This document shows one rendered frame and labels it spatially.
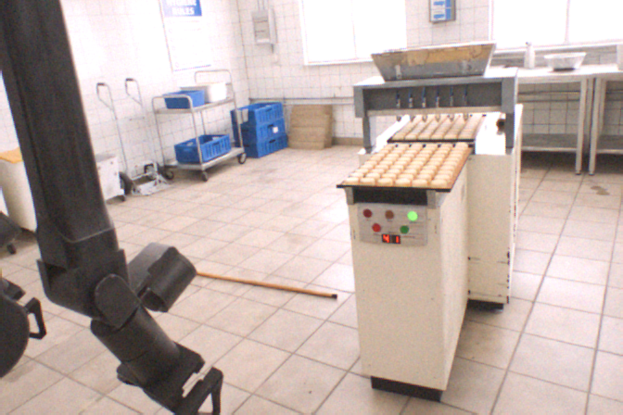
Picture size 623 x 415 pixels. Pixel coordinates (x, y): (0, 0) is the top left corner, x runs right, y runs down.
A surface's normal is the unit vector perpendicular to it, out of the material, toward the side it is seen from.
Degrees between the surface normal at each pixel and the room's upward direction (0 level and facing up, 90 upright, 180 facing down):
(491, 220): 90
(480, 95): 90
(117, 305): 90
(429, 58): 115
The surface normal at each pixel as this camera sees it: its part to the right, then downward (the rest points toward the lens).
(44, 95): 0.80, 0.10
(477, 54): -0.32, 0.69
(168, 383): -0.27, -0.74
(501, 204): -0.40, 0.32
